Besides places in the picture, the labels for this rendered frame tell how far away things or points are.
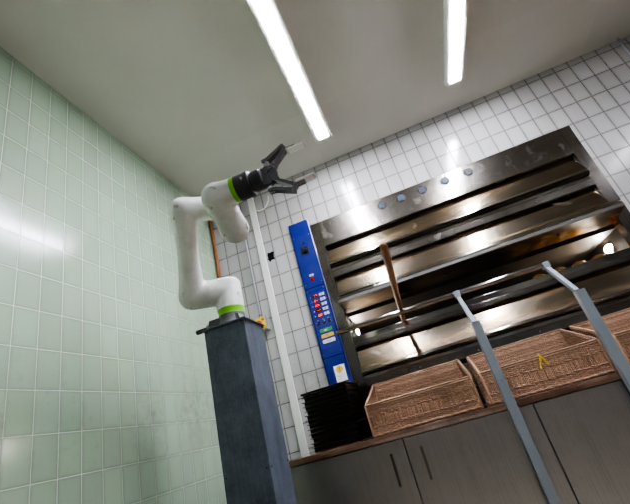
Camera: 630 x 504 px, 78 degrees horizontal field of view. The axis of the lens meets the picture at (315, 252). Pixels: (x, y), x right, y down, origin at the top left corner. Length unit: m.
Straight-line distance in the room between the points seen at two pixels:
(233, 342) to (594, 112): 2.80
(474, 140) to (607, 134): 0.82
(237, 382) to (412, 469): 0.92
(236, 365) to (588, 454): 1.51
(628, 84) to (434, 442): 2.70
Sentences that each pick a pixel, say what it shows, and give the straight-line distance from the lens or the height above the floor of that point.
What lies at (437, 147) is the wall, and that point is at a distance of 3.15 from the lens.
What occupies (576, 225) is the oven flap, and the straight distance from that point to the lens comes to 2.82.
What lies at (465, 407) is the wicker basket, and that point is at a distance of 2.11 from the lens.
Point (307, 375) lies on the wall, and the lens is 2.74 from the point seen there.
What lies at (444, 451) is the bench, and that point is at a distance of 2.07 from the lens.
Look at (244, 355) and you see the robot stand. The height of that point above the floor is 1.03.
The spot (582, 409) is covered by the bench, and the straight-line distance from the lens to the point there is 2.13.
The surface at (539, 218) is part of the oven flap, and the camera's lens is 2.91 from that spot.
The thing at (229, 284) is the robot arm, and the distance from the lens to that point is 1.89.
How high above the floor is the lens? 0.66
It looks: 25 degrees up
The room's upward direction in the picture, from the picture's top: 16 degrees counter-clockwise
